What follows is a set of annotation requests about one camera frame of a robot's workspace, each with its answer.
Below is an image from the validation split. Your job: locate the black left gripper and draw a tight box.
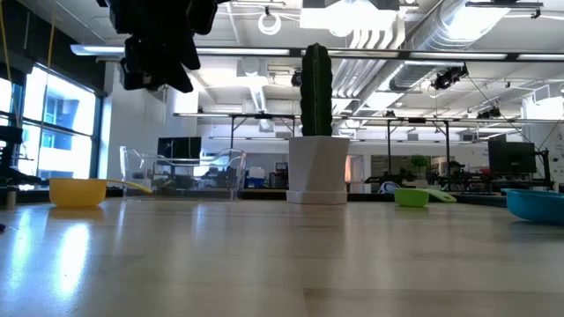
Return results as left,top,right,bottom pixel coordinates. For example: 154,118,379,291
108,0,202,94

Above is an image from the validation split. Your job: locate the yellow measuring cup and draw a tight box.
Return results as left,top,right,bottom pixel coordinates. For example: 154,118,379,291
48,177,153,208

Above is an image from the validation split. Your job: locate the green measuring cup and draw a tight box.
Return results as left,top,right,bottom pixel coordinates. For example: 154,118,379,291
393,188,458,209

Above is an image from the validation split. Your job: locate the teal measuring cup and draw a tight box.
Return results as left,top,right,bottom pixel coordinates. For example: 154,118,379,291
501,188,564,225

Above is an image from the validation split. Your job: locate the clear plastic basket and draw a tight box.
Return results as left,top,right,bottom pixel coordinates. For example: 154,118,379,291
119,145,248,202

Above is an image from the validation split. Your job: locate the black computer monitor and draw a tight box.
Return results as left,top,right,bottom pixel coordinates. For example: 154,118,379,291
487,139,538,175
157,136,203,160

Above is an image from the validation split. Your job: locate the blue storage bin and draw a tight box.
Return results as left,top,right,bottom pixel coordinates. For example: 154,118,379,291
245,166,266,189

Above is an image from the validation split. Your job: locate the black background equipment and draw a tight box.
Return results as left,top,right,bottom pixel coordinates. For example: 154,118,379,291
0,125,45,186

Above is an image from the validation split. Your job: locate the white plant pot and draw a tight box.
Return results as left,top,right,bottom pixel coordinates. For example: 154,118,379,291
286,135,352,206

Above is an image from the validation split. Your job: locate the black overhead light bar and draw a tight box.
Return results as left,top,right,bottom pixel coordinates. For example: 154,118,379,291
70,43,564,62

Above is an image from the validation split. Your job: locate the green background plant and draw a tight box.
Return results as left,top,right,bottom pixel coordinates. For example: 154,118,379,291
409,153,431,180

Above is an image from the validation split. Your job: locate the person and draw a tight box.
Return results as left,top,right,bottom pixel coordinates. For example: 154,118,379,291
450,161,471,180

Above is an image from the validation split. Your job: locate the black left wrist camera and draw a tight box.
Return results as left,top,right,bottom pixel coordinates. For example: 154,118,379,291
188,0,219,36

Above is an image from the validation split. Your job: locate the yellow hanging strap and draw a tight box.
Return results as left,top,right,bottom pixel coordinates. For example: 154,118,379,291
0,0,21,127
46,21,57,70

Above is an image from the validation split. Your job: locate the white coiled cable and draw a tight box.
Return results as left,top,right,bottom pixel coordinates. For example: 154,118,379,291
257,11,283,36

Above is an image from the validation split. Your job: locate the black background table frame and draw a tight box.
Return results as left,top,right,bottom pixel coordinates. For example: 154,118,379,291
231,113,296,138
386,117,451,177

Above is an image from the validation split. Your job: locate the silver ventilation duct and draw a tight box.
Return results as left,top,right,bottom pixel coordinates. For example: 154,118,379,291
390,0,512,92

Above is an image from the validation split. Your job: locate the black ceiling-mounted camera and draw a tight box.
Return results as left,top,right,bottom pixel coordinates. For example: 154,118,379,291
431,64,469,92

